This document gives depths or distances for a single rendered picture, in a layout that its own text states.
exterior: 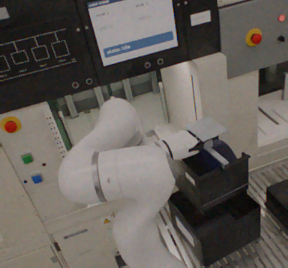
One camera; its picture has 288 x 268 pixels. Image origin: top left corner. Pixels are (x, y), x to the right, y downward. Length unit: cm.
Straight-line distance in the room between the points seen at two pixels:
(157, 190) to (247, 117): 105
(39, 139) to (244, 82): 85
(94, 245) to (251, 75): 106
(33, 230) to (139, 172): 109
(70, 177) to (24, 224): 99
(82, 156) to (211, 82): 84
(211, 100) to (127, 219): 84
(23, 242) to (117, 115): 109
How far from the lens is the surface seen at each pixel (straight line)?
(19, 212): 164
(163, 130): 196
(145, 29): 135
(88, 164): 70
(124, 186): 69
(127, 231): 78
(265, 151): 187
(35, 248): 179
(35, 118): 141
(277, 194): 159
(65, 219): 169
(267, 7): 153
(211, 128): 124
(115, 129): 76
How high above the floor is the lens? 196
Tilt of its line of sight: 38 degrees down
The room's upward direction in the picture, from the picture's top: 10 degrees counter-clockwise
